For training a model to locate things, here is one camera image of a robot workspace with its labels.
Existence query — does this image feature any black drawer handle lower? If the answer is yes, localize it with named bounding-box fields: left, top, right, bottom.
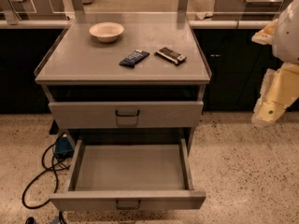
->
left=115, top=200, right=141, bottom=211

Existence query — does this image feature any dark brown snack bar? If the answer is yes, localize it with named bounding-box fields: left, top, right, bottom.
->
left=155, top=47, right=187, bottom=65

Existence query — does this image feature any white ceramic bowl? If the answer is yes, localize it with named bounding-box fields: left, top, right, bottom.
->
left=90, top=22, right=124, bottom=43

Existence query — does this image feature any grey background cart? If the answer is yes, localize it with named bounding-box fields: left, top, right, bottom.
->
left=10, top=0, right=66, bottom=21

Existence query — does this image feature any grey counter rail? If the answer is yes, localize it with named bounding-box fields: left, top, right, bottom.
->
left=0, top=20, right=270, bottom=29

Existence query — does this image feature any blue power box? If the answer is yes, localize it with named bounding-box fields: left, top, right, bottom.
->
left=54, top=134, right=74, bottom=159

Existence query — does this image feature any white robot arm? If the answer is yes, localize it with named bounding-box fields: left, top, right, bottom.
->
left=251, top=0, right=299, bottom=127

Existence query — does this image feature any blue snack bar wrapper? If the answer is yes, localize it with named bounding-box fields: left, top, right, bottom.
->
left=120, top=49, right=150, bottom=68

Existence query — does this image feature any black drawer handle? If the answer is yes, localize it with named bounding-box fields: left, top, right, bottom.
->
left=115, top=200, right=141, bottom=211
left=115, top=109, right=140, bottom=118

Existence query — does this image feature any grey drawer cabinet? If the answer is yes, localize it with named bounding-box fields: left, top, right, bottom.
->
left=36, top=13, right=210, bottom=144

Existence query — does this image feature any steel background table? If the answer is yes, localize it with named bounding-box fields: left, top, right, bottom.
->
left=212, top=0, right=284, bottom=21

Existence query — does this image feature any grey drawer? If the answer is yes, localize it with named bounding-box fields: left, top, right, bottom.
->
left=50, top=138, right=206, bottom=211
left=49, top=101, right=203, bottom=129

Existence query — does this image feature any black drawer handle upper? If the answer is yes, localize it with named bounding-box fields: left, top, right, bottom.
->
left=115, top=109, right=140, bottom=118

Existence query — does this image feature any black floor cable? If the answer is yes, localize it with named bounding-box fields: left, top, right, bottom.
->
left=21, top=142, right=71, bottom=210

